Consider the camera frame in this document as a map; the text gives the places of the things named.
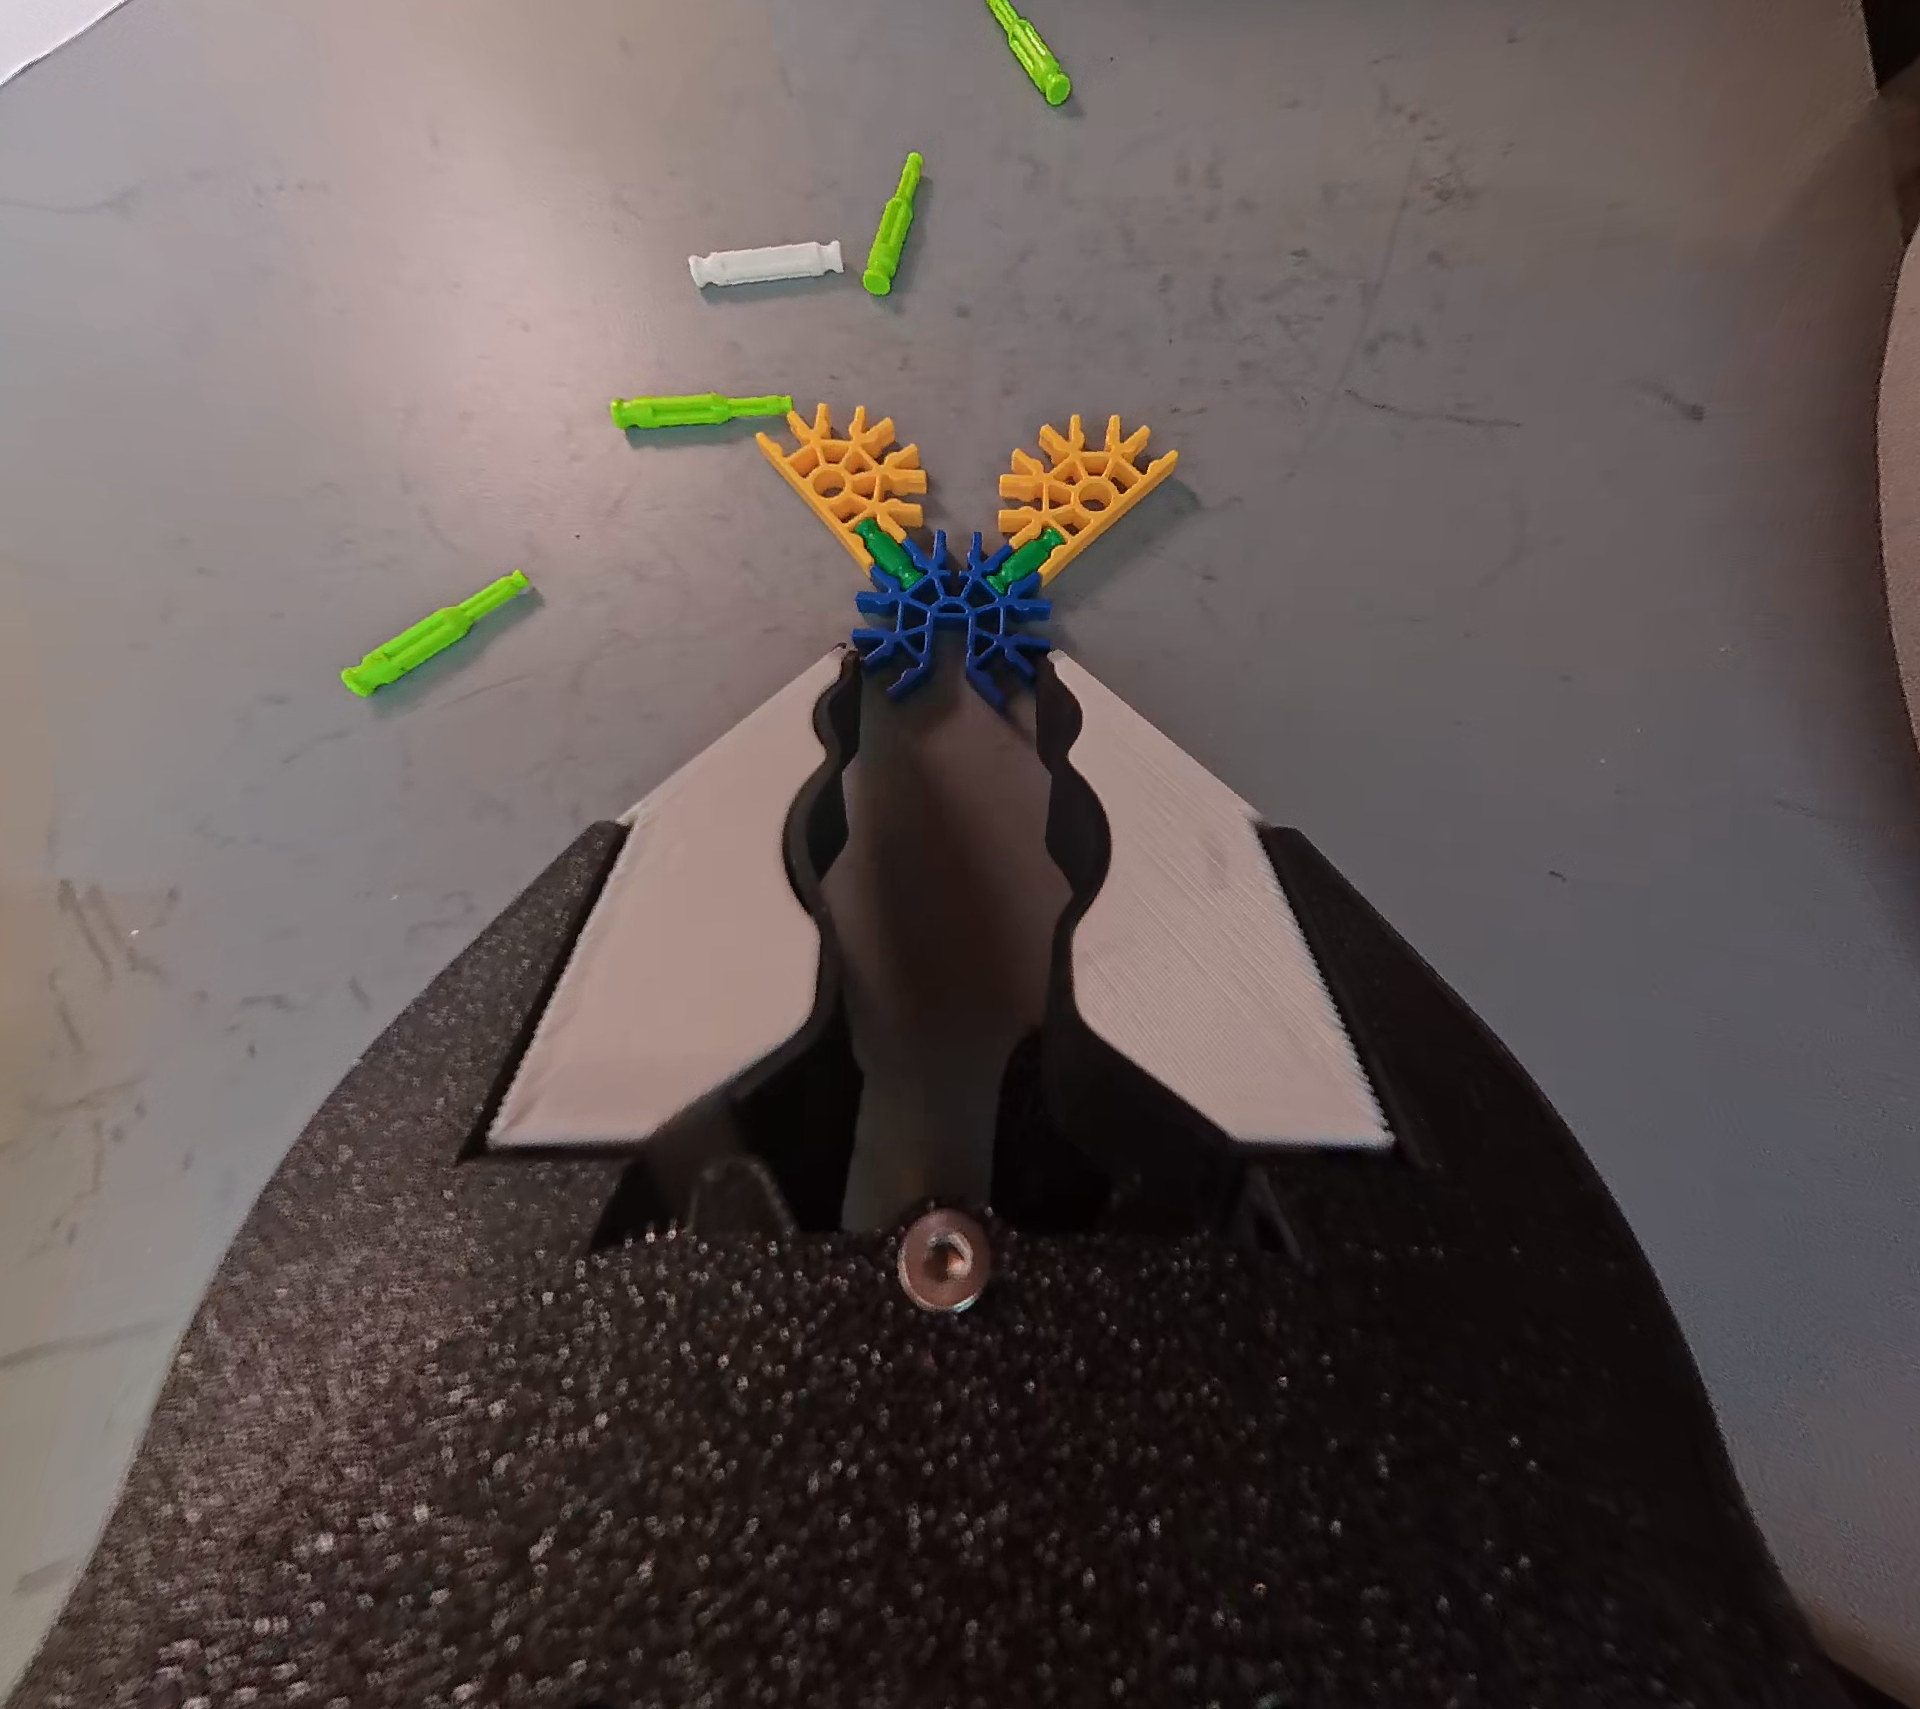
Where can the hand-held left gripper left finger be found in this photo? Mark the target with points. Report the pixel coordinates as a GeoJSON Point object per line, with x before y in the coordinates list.
{"type": "Point", "coordinates": [674, 990]}

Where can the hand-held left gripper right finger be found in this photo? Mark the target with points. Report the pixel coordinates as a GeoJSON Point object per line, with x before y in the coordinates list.
{"type": "Point", "coordinates": [1214, 990]}

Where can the dark green short rod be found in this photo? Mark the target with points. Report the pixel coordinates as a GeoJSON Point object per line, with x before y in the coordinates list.
{"type": "Point", "coordinates": [888, 554]}
{"type": "Point", "coordinates": [1028, 557]}

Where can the orange fan connector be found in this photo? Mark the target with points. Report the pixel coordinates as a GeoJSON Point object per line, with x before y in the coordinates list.
{"type": "Point", "coordinates": [804, 485]}
{"type": "Point", "coordinates": [1123, 506]}

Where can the light green rod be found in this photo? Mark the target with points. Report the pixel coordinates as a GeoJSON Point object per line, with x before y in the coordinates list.
{"type": "Point", "coordinates": [893, 232]}
{"type": "Point", "coordinates": [421, 650]}
{"type": "Point", "coordinates": [1028, 46]}
{"type": "Point", "coordinates": [674, 413]}

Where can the grey desk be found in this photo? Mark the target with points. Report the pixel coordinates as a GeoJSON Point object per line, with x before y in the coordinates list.
{"type": "Point", "coordinates": [1425, 465]}

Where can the white rod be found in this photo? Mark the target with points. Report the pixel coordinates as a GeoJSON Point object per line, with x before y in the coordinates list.
{"type": "Point", "coordinates": [764, 264]}

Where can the person's beige garment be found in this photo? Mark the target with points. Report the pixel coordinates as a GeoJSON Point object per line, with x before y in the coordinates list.
{"type": "Point", "coordinates": [1905, 465]}

